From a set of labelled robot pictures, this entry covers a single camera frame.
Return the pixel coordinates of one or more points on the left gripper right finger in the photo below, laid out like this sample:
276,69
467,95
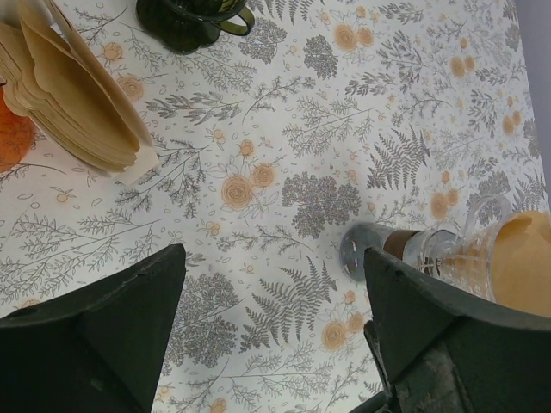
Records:
440,349

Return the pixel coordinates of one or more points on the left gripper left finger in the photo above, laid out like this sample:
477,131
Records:
99,348

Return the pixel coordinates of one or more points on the clear glass dripper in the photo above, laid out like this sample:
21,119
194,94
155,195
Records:
460,255

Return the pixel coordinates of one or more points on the glass coffee carafe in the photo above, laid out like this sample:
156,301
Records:
417,248

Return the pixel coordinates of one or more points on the brown paper coffee filter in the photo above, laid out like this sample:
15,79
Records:
520,263

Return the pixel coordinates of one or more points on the brown coffee filter stack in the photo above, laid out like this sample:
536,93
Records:
50,75

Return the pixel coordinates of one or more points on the dark green dripper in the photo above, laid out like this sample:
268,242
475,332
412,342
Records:
185,26

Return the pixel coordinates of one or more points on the glass of orange liquid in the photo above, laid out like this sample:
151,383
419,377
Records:
16,137

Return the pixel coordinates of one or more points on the floral tablecloth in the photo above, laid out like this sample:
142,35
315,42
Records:
270,146

